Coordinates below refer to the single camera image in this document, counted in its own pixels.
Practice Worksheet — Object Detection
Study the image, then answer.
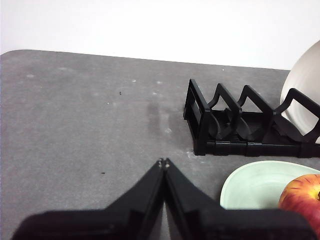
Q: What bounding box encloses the black plate rack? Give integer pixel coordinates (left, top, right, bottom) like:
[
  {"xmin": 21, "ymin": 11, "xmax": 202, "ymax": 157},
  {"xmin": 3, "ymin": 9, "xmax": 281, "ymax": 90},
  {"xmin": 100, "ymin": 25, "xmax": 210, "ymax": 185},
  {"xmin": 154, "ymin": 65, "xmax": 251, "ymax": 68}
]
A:
[{"xmin": 183, "ymin": 78, "xmax": 320, "ymax": 159}]

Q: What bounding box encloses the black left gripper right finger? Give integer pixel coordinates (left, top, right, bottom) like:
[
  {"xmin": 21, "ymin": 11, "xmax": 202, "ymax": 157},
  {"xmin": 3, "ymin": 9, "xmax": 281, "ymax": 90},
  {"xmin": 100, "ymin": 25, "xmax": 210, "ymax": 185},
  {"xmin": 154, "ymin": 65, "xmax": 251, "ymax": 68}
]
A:
[{"xmin": 163, "ymin": 157, "xmax": 318, "ymax": 240}]

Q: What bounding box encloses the green plate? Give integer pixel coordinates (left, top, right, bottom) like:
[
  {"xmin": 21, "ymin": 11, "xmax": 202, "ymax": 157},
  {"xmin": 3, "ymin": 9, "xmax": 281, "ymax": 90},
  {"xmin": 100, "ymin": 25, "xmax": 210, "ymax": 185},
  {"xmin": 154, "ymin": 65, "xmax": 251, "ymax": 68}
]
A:
[{"xmin": 219, "ymin": 160, "xmax": 320, "ymax": 210}]

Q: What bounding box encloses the cream white plate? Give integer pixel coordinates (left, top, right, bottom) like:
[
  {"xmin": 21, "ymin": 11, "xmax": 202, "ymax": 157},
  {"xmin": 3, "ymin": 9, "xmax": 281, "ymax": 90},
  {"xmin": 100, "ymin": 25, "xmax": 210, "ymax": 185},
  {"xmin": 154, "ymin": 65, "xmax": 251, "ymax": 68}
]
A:
[{"xmin": 279, "ymin": 39, "xmax": 320, "ymax": 145}]

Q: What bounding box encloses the red apple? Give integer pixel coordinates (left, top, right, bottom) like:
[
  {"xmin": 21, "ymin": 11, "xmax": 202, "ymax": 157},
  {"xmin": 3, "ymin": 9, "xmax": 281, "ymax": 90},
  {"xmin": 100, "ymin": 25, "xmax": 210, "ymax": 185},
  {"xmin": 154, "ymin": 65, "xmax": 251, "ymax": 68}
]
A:
[{"xmin": 278, "ymin": 174, "xmax": 320, "ymax": 238}]

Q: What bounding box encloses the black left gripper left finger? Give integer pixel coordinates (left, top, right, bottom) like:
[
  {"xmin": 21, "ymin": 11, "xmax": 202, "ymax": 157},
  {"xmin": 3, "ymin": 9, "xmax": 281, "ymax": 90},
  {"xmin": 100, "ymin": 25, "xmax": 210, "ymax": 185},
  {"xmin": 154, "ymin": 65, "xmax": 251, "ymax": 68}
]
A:
[{"xmin": 11, "ymin": 157, "xmax": 165, "ymax": 240}]

